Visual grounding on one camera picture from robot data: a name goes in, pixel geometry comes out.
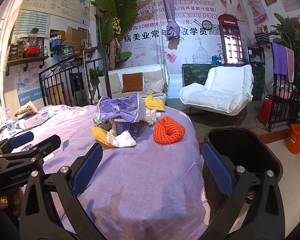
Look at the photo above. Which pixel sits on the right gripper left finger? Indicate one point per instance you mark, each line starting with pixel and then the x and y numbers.
pixel 39 218

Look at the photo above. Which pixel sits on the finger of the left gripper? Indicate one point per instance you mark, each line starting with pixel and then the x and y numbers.
pixel 15 142
pixel 40 150

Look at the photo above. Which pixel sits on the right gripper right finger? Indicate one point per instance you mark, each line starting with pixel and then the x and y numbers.
pixel 264 218

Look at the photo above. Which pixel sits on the yellow foam net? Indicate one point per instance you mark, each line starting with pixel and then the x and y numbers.
pixel 100 136

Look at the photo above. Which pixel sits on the green drink carton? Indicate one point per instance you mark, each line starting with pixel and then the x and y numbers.
pixel 103 124

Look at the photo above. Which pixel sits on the white tissue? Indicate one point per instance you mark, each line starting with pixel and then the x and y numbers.
pixel 122 140

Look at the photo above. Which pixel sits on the purple plastic bag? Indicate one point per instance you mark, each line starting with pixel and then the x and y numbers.
pixel 131 108

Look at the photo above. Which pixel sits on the white paper bag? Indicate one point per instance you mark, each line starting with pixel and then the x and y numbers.
pixel 150 117

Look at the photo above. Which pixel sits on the yellow plastic bag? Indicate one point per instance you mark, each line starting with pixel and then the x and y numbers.
pixel 154 104

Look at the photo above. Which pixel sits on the orange foam net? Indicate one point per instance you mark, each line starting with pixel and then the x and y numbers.
pixel 168 131

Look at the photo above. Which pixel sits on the black trash bin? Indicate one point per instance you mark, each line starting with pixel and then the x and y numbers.
pixel 226 148

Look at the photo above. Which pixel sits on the person left hand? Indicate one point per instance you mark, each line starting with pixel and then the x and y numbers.
pixel 15 201

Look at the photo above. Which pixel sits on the plastic water bottle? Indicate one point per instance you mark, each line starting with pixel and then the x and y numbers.
pixel 9 122

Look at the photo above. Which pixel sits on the white tissue box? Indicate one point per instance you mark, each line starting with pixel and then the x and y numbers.
pixel 34 120

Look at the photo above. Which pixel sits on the orange plastic bucket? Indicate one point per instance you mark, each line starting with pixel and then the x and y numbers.
pixel 293 143

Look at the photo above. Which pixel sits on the red bag on floor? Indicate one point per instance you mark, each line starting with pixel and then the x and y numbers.
pixel 264 112

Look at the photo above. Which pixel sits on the purple floral bed sheet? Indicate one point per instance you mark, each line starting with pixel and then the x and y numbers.
pixel 148 191

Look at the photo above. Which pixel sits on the brown square cushion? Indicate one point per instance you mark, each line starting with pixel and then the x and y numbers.
pixel 132 82

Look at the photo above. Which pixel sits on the white wicker swing sofa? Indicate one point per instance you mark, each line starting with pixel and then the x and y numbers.
pixel 144 80

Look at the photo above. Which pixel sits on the black metal rack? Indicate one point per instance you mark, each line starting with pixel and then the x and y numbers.
pixel 285 100

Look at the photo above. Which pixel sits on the white cushioned lounge chair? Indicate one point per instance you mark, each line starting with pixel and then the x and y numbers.
pixel 227 90

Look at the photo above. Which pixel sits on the banana plant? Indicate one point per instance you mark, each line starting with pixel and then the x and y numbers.
pixel 114 18

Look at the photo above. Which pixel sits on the purple hanging towel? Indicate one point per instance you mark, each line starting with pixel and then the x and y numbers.
pixel 280 58

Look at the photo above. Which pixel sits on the pink hanging towel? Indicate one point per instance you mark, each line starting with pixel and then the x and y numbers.
pixel 290 64

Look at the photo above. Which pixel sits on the green potted plant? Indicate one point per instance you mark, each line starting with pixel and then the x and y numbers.
pixel 287 35

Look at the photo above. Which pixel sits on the red telephone booth cabinet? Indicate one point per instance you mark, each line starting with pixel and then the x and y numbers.
pixel 231 39

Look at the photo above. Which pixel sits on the black iron bed frame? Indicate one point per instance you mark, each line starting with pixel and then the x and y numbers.
pixel 74 81

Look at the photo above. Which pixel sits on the wooden wall shelf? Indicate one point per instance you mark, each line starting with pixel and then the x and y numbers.
pixel 26 61

